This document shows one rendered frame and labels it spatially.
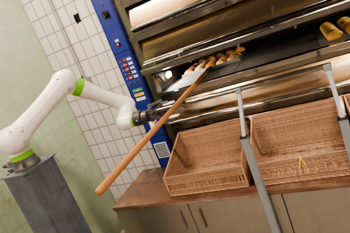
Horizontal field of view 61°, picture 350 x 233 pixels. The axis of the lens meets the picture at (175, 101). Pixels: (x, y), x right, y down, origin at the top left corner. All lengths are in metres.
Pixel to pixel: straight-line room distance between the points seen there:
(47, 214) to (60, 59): 1.40
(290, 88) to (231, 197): 0.82
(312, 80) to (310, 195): 0.73
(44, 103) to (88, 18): 1.05
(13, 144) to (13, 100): 0.91
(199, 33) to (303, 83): 0.77
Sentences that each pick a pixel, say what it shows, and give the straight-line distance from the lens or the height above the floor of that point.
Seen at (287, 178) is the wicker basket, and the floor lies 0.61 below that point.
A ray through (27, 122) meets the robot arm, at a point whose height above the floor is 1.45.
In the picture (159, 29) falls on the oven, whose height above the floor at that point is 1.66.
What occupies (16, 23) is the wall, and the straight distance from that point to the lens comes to 2.82.
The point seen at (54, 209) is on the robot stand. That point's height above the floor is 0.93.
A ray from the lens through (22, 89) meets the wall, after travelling 2.61.
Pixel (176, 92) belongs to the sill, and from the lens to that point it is 2.31.
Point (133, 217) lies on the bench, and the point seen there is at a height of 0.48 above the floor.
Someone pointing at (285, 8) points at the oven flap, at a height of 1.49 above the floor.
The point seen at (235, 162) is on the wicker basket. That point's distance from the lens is 2.23.
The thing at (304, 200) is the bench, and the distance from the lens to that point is 1.89.
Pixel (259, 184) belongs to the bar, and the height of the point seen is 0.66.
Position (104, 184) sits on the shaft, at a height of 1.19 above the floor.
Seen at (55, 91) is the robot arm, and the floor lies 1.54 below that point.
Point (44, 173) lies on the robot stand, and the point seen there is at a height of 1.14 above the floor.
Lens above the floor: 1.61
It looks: 13 degrees down
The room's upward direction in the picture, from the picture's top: 21 degrees counter-clockwise
